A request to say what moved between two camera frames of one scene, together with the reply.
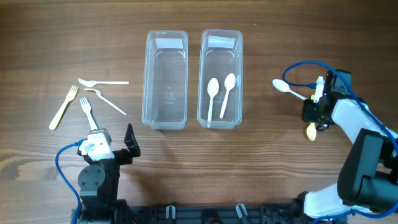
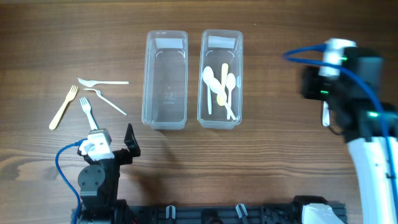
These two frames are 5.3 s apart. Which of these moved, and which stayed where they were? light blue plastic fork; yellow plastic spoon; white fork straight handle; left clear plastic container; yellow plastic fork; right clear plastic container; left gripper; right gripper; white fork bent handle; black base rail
Moved: yellow plastic spoon; right gripper
Stayed: yellow plastic fork; black base rail; right clear plastic container; white fork straight handle; white fork bent handle; light blue plastic fork; left clear plastic container; left gripper
